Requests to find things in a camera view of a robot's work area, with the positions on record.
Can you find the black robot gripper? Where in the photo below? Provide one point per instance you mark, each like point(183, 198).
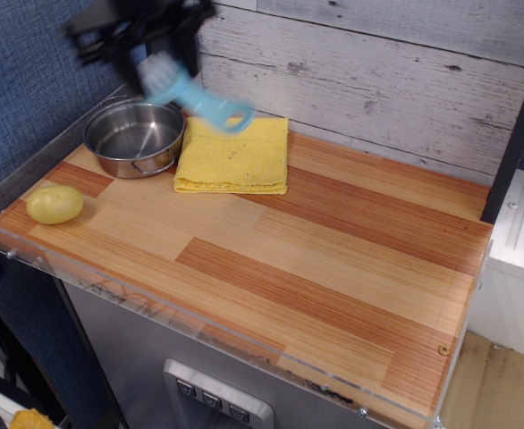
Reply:
point(111, 29)

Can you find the light blue scrub brush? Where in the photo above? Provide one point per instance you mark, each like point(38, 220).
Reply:
point(222, 113)

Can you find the stainless steel pot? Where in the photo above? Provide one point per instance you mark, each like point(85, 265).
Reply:
point(132, 139)

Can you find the folded yellow cloth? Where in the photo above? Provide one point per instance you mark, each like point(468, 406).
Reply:
point(253, 161)

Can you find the yellow plastic potato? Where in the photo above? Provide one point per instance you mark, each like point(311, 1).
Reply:
point(54, 204)

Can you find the stainless steel cabinet front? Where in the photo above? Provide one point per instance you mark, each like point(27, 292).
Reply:
point(132, 348)

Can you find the clear acrylic table guard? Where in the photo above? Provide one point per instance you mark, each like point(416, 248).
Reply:
point(357, 280)

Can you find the grey button control panel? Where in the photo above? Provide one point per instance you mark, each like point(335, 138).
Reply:
point(183, 381)

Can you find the yellow object bottom left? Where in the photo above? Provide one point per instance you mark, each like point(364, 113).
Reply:
point(30, 419)

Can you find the white ridged appliance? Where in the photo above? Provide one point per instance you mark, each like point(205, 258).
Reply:
point(497, 311)

